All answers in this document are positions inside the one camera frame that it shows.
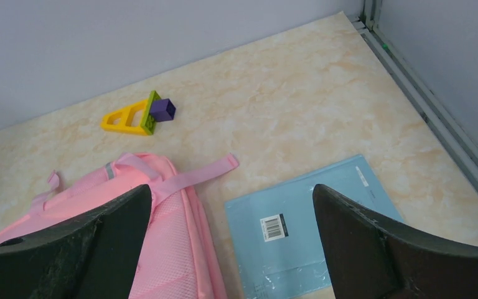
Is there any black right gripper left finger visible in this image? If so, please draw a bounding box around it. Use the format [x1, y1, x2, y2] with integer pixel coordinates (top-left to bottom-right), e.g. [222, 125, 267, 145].
[0, 185, 152, 298]

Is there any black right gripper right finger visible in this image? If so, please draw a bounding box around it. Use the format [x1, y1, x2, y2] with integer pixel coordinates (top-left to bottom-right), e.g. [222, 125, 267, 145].
[312, 184, 478, 298]

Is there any pink student backpack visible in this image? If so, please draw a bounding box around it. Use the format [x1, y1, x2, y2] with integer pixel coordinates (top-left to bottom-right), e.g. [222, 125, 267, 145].
[0, 153, 239, 298]

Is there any light blue notebook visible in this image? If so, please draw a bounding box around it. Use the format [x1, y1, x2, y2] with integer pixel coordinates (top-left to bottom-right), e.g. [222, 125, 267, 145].
[225, 155, 401, 298]

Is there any yellow green purple toy block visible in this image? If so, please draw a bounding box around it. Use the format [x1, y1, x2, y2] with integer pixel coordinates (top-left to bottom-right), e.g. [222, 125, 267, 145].
[100, 90, 176, 136]

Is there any aluminium frame rail right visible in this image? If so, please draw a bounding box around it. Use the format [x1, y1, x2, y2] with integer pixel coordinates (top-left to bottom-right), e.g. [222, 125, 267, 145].
[350, 0, 478, 193]

